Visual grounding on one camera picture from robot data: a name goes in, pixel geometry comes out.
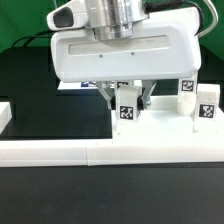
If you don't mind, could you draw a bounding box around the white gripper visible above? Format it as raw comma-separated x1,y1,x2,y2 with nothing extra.
51,7,201,109

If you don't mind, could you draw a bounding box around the white square tabletop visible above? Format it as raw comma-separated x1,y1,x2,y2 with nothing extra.
111,96,224,138

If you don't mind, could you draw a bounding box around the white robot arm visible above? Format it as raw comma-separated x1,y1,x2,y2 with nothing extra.
47,0,201,107

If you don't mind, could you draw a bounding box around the white marker sheet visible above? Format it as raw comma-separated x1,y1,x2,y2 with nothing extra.
58,81,97,90

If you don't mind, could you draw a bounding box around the white U-shaped fence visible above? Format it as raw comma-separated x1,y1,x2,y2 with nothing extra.
0,101,224,168

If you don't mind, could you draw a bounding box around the black cable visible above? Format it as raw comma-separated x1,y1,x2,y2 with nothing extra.
11,30,54,49

